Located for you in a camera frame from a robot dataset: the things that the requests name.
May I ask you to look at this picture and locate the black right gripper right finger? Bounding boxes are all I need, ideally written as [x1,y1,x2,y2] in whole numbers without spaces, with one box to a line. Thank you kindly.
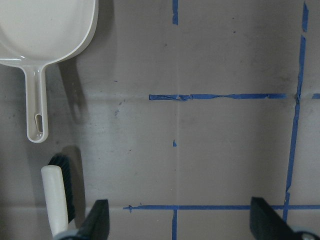
[249,197,298,240]

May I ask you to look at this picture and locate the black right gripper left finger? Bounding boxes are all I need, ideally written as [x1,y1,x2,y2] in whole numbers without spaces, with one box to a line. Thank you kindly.
[76,199,110,240]

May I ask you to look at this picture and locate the white hand brush black bristles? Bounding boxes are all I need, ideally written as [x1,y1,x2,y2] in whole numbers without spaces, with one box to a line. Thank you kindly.
[41,153,76,237]

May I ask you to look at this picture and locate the beige plastic dustpan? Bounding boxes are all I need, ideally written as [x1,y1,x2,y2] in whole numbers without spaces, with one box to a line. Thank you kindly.
[0,0,99,143]

